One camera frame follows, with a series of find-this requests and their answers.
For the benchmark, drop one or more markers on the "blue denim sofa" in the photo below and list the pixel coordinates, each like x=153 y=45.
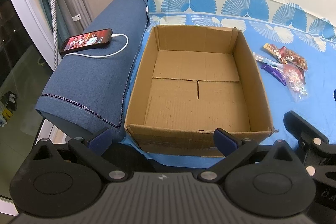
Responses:
x=90 y=92

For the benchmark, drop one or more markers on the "black smartphone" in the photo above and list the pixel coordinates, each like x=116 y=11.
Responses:
x=86 y=41

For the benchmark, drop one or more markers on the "peanut snack bag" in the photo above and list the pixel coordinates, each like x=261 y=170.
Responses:
x=294 y=58

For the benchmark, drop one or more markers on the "clear candy bag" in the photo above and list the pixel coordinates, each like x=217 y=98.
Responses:
x=295 y=82

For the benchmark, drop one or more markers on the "yellow snack bar wrapper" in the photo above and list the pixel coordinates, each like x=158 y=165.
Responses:
x=275 y=52

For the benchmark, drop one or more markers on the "brown cardboard box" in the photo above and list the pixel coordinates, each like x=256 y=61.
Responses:
x=192 y=80

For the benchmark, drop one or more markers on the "silver long stick packet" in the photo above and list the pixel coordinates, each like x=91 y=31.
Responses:
x=266 y=60

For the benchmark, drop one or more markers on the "purple chocolate bar wrapper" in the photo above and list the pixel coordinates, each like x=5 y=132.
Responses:
x=274 y=72

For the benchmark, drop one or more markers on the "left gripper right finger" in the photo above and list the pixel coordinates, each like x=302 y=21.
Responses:
x=236 y=152

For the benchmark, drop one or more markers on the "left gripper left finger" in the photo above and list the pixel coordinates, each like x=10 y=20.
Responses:
x=89 y=150

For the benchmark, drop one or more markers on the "blue white fan-pattern cloth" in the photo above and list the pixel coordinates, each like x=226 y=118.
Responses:
x=305 y=26

